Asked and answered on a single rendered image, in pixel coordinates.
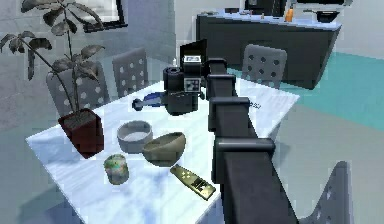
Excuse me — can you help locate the blue and white object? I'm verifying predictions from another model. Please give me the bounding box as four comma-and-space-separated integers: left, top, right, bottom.
143, 92, 167, 104

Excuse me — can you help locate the gold remote control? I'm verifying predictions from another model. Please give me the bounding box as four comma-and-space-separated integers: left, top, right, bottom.
169, 163, 217, 202

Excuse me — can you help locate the grey bowl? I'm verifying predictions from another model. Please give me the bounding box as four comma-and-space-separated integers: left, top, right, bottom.
116, 120, 154, 155

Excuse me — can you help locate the black kitchen appliance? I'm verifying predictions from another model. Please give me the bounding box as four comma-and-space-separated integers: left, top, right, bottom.
244, 0, 288, 17

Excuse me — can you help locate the white table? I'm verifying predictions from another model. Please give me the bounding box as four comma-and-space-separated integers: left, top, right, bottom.
25, 77, 301, 224

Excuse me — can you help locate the black framed picture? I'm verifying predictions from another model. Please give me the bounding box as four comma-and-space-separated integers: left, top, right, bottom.
82, 0, 129, 34

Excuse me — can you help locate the tan bowl with stickers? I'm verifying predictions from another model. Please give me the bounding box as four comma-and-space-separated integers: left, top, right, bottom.
103, 153, 130, 186

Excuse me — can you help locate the black kitchen counter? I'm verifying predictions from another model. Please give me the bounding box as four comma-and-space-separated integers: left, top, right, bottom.
195, 9, 344, 91

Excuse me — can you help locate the grey chair with holes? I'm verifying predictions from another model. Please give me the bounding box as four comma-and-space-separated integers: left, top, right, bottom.
298, 160, 355, 224
241, 43, 288, 90
45, 61, 111, 118
111, 46, 150, 99

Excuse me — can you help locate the olive tan bowl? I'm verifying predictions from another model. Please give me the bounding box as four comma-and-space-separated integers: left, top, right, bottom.
141, 131, 187, 168

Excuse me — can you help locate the house plant in red pot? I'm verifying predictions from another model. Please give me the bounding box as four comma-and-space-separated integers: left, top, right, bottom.
0, 0, 106, 160

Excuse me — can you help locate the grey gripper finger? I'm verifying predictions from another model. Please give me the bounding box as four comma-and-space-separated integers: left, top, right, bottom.
131, 98, 168, 112

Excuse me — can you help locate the black pan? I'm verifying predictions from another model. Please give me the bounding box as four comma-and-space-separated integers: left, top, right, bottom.
302, 8, 341, 24

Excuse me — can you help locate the orange bottle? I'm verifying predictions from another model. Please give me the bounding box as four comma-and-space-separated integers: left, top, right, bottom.
284, 7, 295, 23

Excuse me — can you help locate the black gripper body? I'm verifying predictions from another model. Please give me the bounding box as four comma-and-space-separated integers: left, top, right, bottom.
162, 65, 200, 117

